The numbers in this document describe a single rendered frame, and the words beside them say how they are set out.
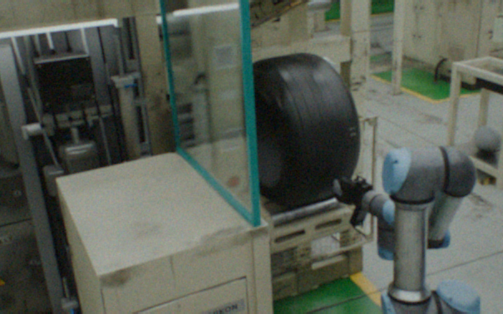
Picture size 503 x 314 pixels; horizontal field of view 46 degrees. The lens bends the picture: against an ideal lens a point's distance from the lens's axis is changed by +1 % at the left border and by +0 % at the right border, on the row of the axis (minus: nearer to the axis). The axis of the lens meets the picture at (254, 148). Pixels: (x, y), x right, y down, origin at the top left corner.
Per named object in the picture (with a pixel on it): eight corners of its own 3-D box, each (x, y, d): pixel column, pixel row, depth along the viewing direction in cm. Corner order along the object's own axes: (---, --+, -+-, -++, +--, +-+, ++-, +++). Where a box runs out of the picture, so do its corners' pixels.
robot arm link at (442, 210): (484, 134, 150) (439, 225, 189) (441, 136, 149) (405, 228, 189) (498, 171, 143) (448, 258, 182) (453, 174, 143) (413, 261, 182)
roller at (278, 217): (262, 223, 214) (268, 229, 210) (263, 213, 212) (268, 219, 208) (342, 199, 227) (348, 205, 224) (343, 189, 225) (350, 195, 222)
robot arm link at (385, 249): (416, 260, 180) (416, 227, 177) (379, 262, 180) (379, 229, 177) (408, 249, 188) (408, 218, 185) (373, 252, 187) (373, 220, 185)
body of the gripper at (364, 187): (357, 174, 199) (378, 183, 188) (357, 198, 201) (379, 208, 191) (337, 179, 196) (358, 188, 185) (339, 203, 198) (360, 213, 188)
